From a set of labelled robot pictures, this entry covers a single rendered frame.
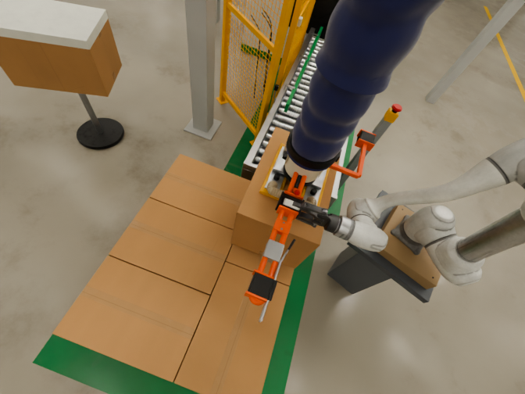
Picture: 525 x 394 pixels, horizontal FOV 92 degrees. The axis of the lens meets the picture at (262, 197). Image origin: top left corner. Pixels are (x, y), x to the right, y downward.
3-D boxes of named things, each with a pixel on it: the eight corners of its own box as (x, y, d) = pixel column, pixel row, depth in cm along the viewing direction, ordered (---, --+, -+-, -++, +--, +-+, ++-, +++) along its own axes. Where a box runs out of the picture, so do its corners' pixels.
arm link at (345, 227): (342, 243, 105) (329, 238, 106) (345, 225, 110) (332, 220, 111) (353, 234, 98) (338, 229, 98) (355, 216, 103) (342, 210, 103)
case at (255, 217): (263, 168, 179) (275, 126, 145) (316, 188, 178) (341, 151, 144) (230, 243, 147) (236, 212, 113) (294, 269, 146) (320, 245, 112)
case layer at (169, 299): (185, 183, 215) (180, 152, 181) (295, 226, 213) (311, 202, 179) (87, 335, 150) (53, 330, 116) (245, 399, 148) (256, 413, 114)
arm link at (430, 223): (420, 215, 147) (448, 195, 128) (440, 244, 138) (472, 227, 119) (397, 220, 143) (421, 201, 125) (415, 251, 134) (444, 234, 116)
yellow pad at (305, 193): (312, 157, 138) (316, 152, 134) (330, 164, 138) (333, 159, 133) (296, 208, 120) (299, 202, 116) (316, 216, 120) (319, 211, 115)
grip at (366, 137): (356, 135, 137) (361, 128, 133) (371, 141, 137) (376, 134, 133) (354, 145, 133) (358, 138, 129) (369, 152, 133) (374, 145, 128)
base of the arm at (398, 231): (435, 232, 148) (442, 228, 143) (416, 256, 139) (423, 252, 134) (408, 211, 154) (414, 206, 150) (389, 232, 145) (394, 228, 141)
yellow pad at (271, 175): (280, 145, 139) (282, 138, 134) (297, 152, 138) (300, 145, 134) (258, 192, 121) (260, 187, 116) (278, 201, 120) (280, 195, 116)
